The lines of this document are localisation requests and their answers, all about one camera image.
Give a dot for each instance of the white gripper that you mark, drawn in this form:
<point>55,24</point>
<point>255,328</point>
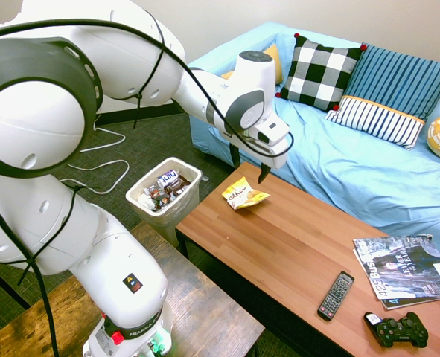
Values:
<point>270,143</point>

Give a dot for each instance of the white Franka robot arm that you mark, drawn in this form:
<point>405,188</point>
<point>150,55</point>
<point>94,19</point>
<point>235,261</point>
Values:
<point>93,111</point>

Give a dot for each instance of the yellow chip bag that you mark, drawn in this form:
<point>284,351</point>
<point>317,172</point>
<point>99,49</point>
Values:
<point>243,194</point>

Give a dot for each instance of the candy wrappers trash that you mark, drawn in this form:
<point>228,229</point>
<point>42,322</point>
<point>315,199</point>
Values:
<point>165,187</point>

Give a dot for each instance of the white trash bin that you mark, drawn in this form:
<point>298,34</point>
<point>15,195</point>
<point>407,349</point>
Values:
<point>165,199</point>

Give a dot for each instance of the wooden coffee table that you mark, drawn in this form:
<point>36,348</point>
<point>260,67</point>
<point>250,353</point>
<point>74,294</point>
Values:
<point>298,253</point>

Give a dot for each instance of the light blue sofa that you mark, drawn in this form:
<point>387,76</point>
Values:
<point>353,163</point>

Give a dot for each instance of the black white checkered pillow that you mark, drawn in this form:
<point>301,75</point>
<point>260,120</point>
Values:
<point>318,74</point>

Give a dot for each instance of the white navy striped pillow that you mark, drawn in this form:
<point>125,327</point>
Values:
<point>377,121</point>

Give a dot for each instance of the rustic wooden robot table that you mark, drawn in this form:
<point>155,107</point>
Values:
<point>204,297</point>

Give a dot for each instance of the black remote control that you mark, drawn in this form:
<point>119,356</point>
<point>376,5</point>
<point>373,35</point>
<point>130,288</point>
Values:
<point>336,295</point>

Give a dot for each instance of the blue striped pillow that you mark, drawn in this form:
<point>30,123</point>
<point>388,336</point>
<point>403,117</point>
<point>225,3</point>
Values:
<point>402,80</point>

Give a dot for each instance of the business magazine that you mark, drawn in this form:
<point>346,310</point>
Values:
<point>402,267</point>

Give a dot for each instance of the magazine underneath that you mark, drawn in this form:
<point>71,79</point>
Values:
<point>409,303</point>

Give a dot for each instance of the black game controller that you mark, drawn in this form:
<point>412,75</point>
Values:
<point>398,329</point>

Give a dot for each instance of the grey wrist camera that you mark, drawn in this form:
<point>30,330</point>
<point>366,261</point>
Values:
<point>270,130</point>

